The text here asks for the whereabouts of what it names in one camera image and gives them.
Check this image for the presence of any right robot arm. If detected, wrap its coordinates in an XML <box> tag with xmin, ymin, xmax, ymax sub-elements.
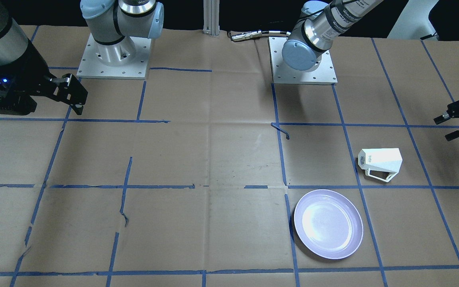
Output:
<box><xmin>0</xmin><ymin>0</ymin><xmax>164</xmax><ymax>116</ymax></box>

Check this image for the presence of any aluminium frame post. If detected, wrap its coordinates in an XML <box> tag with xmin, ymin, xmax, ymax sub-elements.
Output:
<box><xmin>202</xmin><ymin>0</ymin><xmax>220</xmax><ymax>37</ymax></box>

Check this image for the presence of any white faceted mug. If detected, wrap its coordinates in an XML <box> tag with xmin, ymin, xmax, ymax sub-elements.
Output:
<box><xmin>357</xmin><ymin>148</ymin><xmax>403</xmax><ymax>182</ymax></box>

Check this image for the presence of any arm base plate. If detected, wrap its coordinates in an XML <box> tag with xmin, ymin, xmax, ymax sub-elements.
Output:
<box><xmin>269</xmin><ymin>37</ymin><xmax>338</xmax><ymax>85</ymax></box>
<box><xmin>77</xmin><ymin>35</ymin><xmax>153</xmax><ymax>80</ymax></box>

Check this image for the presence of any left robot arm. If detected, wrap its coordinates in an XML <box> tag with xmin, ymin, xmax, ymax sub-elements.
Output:
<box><xmin>282</xmin><ymin>0</ymin><xmax>459</xmax><ymax>141</ymax></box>

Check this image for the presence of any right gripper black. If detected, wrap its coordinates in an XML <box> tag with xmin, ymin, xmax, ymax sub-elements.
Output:
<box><xmin>10</xmin><ymin>40</ymin><xmax>88</xmax><ymax>116</ymax></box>

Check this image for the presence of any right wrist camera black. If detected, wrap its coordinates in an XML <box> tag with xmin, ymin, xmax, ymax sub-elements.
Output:
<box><xmin>0</xmin><ymin>67</ymin><xmax>37</xmax><ymax>116</ymax></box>

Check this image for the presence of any lavender plate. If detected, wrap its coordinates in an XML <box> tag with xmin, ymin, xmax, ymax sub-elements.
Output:
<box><xmin>293</xmin><ymin>189</ymin><xmax>364</xmax><ymax>260</ymax></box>

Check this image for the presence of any metal cable connector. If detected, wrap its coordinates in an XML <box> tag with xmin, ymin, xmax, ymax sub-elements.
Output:
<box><xmin>227</xmin><ymin>30</ymin><xmax>291</xmax><ymax>42</ymax></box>

